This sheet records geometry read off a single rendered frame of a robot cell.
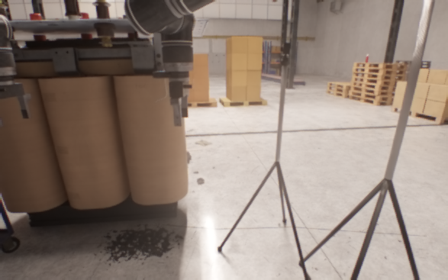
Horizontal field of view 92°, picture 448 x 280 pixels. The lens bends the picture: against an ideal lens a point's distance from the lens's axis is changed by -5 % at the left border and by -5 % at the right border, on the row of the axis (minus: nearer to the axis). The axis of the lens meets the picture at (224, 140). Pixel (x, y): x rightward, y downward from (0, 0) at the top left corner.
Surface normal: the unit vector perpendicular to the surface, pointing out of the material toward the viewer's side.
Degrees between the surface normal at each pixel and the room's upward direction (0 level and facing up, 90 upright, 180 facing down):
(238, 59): 90
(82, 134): 90
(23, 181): 90
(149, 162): 90
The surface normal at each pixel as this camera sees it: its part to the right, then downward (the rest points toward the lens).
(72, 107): 0.14, 0.32
